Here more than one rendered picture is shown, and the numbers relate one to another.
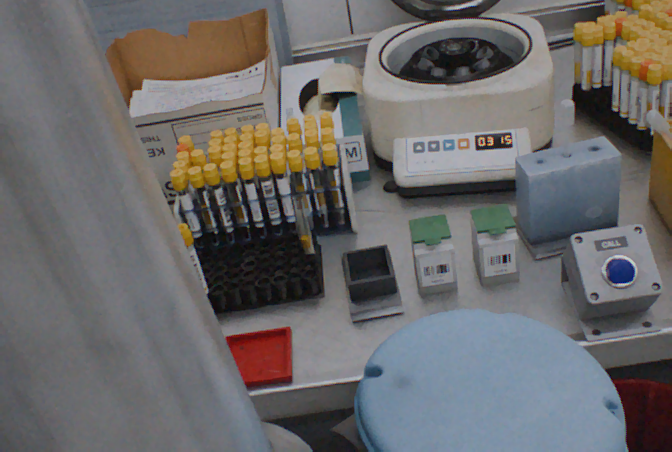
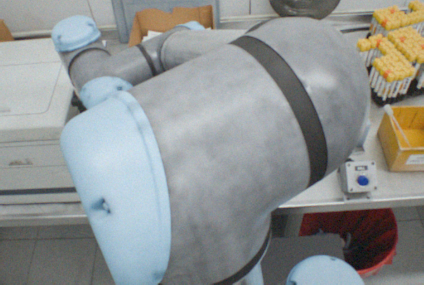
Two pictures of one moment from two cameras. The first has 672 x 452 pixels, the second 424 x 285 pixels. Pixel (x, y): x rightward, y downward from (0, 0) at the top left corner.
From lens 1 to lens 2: 0.33 m
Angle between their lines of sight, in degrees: 17
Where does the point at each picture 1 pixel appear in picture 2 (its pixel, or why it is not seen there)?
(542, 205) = not seen: hidden behind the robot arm
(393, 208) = not seen: hidden behind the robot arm
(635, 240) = (371, 168)
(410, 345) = (305, 273)
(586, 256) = (350, 172)
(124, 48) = (141, 16)
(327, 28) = (238, 11)
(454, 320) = (319, 263)
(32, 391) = not seen: outside the picture
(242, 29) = (199, 12)
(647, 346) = (366, 205)
